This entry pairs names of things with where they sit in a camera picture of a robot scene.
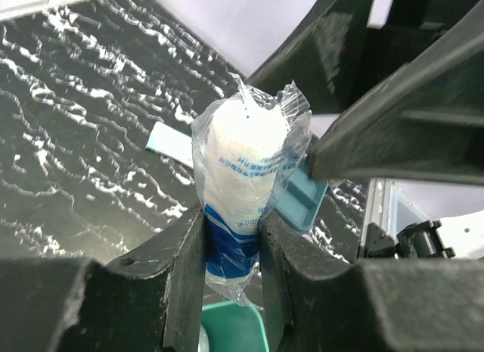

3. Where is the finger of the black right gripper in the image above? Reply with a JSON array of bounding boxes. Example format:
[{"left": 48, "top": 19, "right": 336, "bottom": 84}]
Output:
[
  {"left": 248, "top": 0, "right": 373, "bottom": 114},
  {"left": 308, "top": 3, "right": 483, "bottom": 185}
]

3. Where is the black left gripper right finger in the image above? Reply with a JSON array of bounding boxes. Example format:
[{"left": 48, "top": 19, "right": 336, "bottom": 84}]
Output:
[{"left": 260, "top": 213, "right": 483, "bottom": 351}]

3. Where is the dark teal tray insert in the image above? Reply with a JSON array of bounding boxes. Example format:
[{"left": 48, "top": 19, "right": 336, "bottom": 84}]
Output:
[{"left": 275, "top": 158, "right": 328, "bottom": 233}]

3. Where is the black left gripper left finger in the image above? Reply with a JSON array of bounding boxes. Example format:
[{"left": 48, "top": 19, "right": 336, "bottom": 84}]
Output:
[{"left": 1, "top": 204, "right": 205, "bottom": 351}]

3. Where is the white blue sachet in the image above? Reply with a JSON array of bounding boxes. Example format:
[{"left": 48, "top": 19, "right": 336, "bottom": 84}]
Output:
[{"left": 145, "top": 122, "right": 193, "bottom": 169}]

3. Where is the teal plastic medicine box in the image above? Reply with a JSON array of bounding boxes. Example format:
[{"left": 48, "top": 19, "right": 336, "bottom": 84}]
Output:
[{"left": 197, "top": 301, "right": 269, "bottom": 352}]

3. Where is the white bottle blue label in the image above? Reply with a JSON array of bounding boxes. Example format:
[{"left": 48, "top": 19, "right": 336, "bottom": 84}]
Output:
[{"left": 191, "top": 75, "right": 312, "bottom": 306}]

